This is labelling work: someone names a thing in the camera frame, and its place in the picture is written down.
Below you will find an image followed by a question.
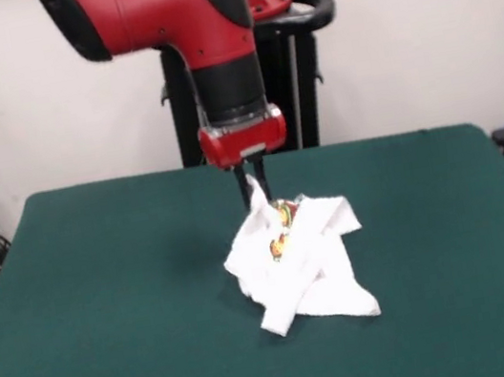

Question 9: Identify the white printed t-shirt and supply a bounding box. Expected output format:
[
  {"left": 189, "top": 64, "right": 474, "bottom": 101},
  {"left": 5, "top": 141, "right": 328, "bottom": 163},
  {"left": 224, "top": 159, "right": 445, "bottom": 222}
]
[{"left": 209, "top": 157, "right": 385, "bottom": 346}]

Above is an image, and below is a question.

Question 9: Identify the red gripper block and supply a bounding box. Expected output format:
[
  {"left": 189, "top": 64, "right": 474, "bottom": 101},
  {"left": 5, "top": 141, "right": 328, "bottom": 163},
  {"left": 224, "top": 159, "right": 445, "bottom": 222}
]
[{"left": 195, "top": 100, "right": 301, "bottom": 217}]

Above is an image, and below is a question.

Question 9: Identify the dark green table cloth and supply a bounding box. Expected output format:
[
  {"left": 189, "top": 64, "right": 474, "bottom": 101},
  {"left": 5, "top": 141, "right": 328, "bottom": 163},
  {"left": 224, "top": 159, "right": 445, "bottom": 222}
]
[{"left": 0, "top": 115, "right": 504, "bottom": 377}]

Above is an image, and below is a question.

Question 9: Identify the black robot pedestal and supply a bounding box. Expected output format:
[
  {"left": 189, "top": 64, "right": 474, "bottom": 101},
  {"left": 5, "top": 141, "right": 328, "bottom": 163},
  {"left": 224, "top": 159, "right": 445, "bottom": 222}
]
[{"left": 142, "top": 0, "right": 359, "bottom": 172}]

